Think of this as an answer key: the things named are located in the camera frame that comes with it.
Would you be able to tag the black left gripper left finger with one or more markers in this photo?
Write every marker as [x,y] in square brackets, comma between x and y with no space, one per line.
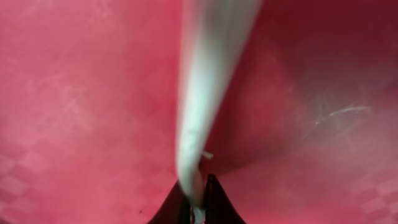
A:
[175,209]

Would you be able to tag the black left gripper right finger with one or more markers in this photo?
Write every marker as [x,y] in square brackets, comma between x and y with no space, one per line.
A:
[218,207]

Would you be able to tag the red plastic tray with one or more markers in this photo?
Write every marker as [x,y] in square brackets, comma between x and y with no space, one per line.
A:
[307,132]

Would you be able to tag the white plastic fork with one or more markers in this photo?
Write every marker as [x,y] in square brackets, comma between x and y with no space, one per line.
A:
[214,33]

